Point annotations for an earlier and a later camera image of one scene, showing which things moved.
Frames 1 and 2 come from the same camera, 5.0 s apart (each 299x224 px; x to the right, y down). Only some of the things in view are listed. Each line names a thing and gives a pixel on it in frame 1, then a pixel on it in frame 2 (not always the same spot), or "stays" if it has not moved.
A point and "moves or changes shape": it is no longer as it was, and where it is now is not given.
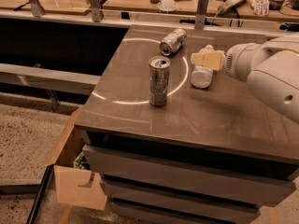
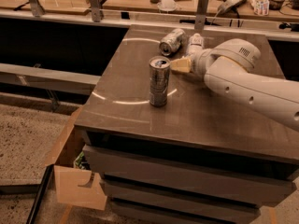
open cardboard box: (75, 183) stays
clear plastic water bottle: (201, 77) moves or changes shape
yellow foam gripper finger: (213, 60) → (180, 64)
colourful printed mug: (261, 7) stays
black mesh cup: (276, 2) stays
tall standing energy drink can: (159, 77) stays
